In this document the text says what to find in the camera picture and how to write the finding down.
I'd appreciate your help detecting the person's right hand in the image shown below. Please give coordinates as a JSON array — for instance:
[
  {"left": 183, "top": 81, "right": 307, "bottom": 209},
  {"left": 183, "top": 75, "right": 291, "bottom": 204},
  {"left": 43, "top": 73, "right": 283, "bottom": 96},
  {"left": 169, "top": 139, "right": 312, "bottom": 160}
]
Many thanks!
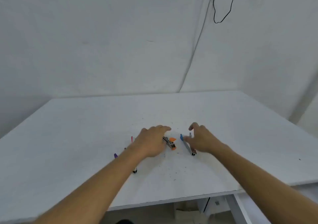
[{"left": 184, "top": 122, "right": 225, "bottom": 155}]

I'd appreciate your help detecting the person's left hand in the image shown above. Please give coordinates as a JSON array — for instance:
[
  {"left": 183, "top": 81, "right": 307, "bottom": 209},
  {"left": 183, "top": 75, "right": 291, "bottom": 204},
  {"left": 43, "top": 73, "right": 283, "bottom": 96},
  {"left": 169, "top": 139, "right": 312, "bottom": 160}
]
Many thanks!
[{"left": 130, "top": 125, "right": 172, "bottom": 158}]

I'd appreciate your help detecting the black cable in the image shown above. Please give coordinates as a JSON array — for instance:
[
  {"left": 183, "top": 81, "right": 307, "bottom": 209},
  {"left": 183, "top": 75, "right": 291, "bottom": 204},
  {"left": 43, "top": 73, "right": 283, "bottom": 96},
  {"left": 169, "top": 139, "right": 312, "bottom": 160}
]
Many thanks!
[{"left": 213, "top": 0, "right": 238, "bottom": 24}]

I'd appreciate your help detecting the pink dart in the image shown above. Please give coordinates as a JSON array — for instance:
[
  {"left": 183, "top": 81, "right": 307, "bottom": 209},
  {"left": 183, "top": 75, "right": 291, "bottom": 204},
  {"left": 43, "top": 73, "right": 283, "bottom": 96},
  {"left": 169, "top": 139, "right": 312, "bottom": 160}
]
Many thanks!
[{"left": 131, "top": 136, "right": 138, "bottom": 174}]

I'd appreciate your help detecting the purple dart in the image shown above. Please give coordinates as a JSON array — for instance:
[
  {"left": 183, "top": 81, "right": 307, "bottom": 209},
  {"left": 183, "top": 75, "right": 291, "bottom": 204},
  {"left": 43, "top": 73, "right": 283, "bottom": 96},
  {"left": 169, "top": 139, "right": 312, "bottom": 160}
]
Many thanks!
[{"left": 113, "top": 147, "right": 127, "bottom": 159}]

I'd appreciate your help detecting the person's right forearm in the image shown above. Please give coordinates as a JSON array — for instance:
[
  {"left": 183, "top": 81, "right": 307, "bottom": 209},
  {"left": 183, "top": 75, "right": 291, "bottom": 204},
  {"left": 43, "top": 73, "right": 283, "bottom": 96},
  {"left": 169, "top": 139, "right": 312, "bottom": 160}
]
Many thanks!
[{"left": 211, "top": 143, "right": 318, "bottom": 224}]

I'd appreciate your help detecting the white table leg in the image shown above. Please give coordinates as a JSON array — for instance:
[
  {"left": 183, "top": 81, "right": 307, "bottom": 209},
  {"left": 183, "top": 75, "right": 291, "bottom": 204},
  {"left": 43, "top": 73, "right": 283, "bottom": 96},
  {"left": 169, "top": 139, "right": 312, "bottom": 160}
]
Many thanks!
[{"left": 225, "top": 193, "right": 252, "bottom": 224}]

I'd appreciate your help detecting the person's left forearm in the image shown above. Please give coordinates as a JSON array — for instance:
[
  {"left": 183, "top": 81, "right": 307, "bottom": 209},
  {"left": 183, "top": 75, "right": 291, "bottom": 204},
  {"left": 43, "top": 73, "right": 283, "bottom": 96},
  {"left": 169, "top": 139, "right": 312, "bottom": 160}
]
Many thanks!
[{"left": 32, "top": 142, "right": 149, "bottom": 224}]

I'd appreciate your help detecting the orange dart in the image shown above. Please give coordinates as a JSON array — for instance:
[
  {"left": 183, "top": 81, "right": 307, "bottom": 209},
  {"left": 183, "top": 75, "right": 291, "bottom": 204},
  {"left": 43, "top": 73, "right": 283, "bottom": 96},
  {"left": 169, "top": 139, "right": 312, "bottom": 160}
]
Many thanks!
[{"left": 163, "top": 136, "right": 177, "bottom": 151}]

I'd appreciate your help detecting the blue dart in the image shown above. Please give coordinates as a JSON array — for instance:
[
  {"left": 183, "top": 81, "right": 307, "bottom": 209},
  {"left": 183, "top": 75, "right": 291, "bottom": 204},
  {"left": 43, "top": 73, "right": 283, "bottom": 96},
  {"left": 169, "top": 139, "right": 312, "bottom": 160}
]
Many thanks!
[{"left": 180, "top": 132, "right": 197, "bottom": 156}]

